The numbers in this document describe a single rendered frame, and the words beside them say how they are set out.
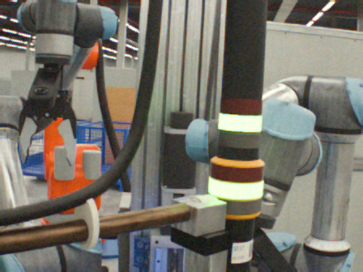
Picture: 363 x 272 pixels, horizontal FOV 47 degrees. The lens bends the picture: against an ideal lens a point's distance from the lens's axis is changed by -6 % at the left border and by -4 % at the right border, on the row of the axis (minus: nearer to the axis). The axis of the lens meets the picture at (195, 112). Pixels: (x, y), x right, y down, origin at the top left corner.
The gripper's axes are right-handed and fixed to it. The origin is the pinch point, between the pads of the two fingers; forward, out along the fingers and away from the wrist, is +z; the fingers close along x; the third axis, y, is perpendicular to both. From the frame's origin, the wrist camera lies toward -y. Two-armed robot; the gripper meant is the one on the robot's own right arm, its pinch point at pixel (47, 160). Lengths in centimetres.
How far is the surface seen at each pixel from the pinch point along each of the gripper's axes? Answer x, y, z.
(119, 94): 12, 758, 3
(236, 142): -24, -52, -12
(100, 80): 19, 360, -19
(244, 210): -25, -53, -6
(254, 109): -26, -52, -14
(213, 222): -23, -54, -6
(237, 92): -24, -52, -15
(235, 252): -25, -52, -3
